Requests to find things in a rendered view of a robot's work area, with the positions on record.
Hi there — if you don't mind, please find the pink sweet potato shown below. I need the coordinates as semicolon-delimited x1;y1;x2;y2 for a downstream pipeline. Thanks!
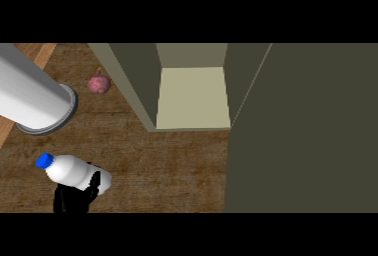
87;67;112;95

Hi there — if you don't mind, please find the white cylindrical roll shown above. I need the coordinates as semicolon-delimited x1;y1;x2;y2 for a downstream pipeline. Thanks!
0;43;79;136

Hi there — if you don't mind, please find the white bottle with blue cap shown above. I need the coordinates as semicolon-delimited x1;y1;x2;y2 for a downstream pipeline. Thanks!
34;152;113;196

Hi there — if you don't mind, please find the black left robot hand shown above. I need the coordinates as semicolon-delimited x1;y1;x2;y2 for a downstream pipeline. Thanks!
51;161;103;214

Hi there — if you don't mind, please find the olive open cabinet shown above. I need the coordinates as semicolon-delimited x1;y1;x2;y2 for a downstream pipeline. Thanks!
87;43;273;133

